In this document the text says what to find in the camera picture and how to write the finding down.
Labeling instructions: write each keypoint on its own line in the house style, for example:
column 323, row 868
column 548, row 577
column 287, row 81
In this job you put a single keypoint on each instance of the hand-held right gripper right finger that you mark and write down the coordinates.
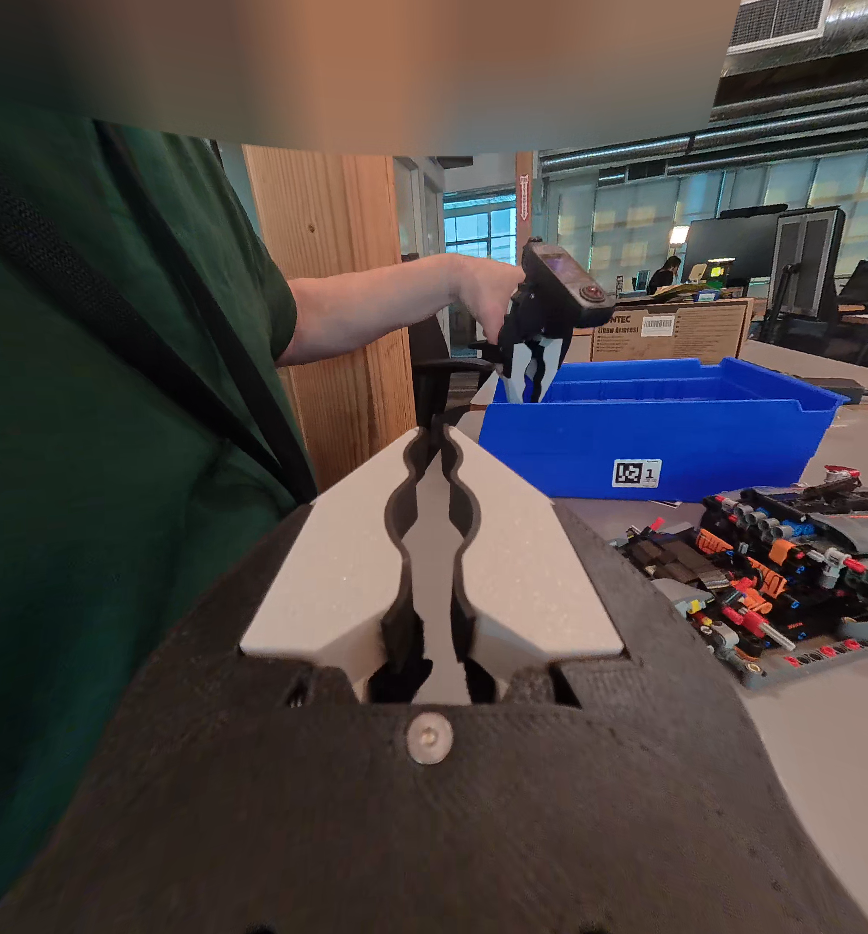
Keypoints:
column 543, row 584

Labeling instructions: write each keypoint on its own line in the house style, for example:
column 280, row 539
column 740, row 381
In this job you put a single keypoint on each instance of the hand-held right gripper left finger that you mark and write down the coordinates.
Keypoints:
column 317, row 584

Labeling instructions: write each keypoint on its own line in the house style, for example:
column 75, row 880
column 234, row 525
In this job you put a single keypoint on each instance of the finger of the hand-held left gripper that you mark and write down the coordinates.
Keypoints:
column 554, row 354
column 518, row 376

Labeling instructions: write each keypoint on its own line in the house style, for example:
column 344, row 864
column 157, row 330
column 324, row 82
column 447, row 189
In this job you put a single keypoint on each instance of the blue plastic bin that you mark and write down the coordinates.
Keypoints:
column 697, row 438

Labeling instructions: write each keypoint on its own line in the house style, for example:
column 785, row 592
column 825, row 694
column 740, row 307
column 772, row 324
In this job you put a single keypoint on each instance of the lego car model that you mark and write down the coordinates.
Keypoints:
column 770, row 569

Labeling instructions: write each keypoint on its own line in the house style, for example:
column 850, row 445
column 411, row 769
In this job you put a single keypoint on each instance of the person's left forearm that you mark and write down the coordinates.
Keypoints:
column 375, row 306

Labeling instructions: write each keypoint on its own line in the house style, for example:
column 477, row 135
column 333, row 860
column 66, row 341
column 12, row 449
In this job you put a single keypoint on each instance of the person's left hand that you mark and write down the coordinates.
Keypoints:
column 489, row 292

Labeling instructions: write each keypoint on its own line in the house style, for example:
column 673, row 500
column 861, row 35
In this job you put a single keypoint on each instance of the black office chair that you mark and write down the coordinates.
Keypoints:
column 434, row 387

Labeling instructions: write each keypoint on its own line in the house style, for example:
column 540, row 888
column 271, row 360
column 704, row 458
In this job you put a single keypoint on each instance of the paned window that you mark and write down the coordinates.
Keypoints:
column 478, row 237

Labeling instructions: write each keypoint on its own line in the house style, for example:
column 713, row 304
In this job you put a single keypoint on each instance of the red hanging sign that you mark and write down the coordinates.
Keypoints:
column 524, row 197

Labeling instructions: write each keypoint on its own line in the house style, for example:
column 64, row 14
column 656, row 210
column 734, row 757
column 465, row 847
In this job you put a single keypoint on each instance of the glowing white lamp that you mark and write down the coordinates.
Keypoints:
column 679, row 236

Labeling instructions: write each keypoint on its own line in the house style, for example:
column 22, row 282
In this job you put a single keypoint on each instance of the brown cardboard box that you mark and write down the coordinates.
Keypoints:
column 697, row 335

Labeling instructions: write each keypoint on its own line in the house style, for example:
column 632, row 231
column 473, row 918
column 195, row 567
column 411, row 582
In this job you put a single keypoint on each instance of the large black monitor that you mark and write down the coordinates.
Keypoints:
column 726, row 241

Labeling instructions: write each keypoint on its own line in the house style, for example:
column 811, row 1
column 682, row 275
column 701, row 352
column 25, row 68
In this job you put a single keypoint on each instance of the person's green shirt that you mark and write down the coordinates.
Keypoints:
column 113, row 511

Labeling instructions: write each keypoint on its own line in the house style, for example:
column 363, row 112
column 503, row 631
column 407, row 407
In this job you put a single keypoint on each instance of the black power adapter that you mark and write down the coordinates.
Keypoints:
column 835, row 385

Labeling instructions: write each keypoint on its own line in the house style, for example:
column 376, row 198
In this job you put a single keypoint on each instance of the white air vent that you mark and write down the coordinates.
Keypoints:
column 777, row 22

